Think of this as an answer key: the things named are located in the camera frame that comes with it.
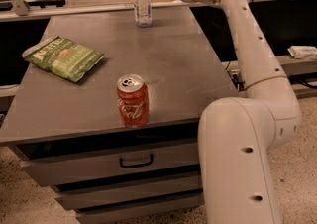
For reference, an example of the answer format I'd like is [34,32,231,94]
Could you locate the clear plastic water bottle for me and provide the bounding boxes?
[134,0,152,27]

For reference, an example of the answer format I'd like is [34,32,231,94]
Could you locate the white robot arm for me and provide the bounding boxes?
[153,0,301,224]

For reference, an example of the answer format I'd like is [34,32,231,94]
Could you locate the red coke can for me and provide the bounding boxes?
[117,74,149,128]

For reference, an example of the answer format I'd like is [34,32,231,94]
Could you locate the green chip bag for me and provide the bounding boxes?
[22,36,104,83]

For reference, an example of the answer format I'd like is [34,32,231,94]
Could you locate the white packet on shelf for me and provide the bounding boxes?
[287,46,317,59]

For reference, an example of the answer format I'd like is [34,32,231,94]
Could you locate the grey drawer cabinet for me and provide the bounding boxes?
[0,8,236,224]

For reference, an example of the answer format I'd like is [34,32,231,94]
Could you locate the black drawer handle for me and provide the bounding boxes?
[119,154,154,169]

